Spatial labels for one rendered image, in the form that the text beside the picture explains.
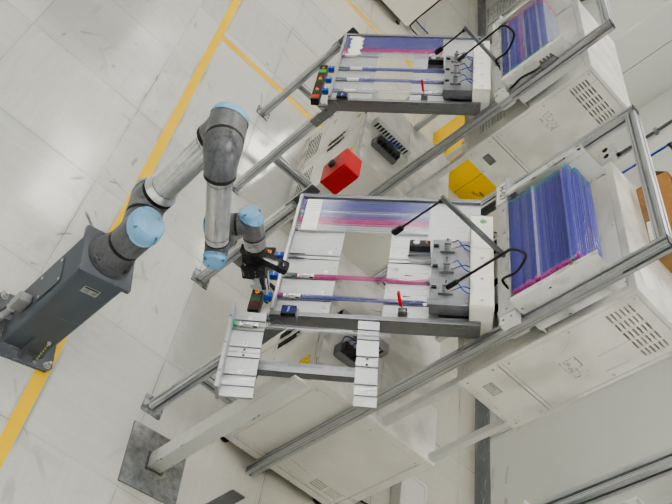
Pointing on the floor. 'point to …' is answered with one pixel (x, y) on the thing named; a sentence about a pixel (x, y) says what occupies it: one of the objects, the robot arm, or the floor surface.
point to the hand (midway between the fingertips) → (267, 291)
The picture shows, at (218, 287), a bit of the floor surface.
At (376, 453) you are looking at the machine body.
